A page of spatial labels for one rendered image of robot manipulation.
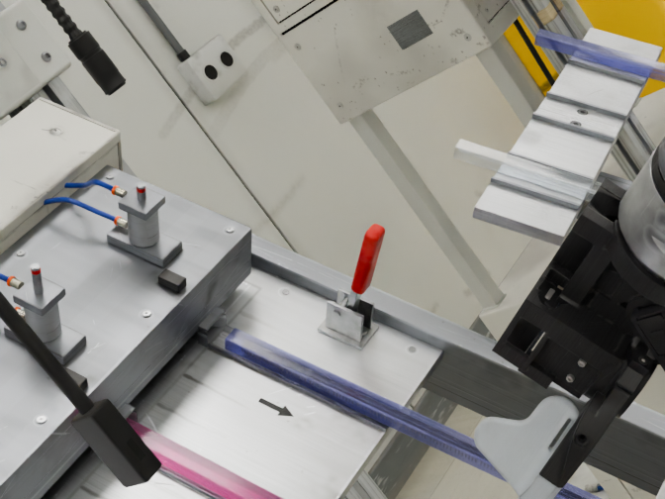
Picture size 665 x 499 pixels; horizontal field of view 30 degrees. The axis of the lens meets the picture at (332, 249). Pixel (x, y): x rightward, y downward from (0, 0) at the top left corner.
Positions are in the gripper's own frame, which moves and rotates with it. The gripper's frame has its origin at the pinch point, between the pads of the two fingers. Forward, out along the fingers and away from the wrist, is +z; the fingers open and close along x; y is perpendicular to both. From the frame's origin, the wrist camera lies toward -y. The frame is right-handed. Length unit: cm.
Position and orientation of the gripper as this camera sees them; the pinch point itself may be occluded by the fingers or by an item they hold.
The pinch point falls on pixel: (558, 452)
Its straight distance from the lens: 82.5
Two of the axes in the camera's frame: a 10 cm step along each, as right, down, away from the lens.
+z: -2.7, 6.2, 7.4
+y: -8.2, -5.5, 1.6
